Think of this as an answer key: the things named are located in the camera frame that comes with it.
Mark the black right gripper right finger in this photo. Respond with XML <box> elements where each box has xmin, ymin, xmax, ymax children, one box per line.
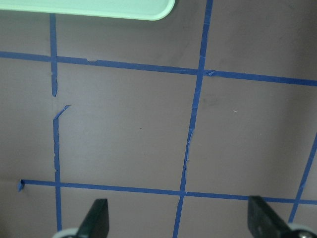
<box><xmin>248</xmin><ymin>196</ymin><xmax>292</xmax><ymax>238</ymax></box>

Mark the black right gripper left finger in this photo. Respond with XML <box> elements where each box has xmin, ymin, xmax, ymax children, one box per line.
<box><xmin>76</xmin><ymin>198</ymin><xmax>109</xmax><ymax>238</ymax></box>

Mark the light green tray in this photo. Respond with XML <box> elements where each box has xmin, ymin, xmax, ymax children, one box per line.
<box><xmin>0</xmin><ymin>0</ymin><xmax>175</xmax><ymax>21</ymax></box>

